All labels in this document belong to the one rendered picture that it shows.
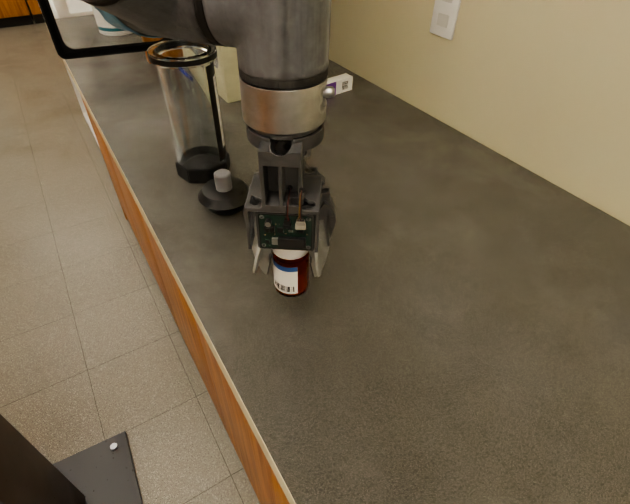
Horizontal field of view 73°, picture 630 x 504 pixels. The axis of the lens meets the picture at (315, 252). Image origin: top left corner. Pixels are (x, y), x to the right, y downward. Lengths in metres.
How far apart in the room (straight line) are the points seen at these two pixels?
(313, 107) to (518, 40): 0.67
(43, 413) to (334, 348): 1.37
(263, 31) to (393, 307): 0.39
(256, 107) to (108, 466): 1.36
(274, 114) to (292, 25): 0.07
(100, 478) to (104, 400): 0.27
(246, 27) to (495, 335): 0.46
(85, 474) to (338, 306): 1.17
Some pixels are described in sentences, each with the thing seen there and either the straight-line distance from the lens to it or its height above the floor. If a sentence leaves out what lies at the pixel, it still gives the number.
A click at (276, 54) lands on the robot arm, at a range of 0.34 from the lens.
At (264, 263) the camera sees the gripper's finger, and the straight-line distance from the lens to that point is 0.53.
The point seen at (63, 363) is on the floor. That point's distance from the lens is 1.88.
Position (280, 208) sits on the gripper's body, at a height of 1.15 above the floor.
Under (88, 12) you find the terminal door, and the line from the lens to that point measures 1.37.
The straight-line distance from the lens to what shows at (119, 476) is 1.56.
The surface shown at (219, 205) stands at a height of 0.97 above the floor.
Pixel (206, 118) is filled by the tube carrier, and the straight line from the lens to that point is 0.78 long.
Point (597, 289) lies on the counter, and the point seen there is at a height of 0.94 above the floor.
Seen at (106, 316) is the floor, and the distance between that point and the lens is 1.96.
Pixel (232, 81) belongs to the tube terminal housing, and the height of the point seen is 0.99.
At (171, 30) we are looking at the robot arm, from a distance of 0.39.
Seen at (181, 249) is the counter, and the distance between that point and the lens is 0.69.
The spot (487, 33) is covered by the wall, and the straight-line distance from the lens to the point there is 1.03.
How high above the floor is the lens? 1.39
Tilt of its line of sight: 43 degrees down
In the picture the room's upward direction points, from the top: 1 degrees clockwise
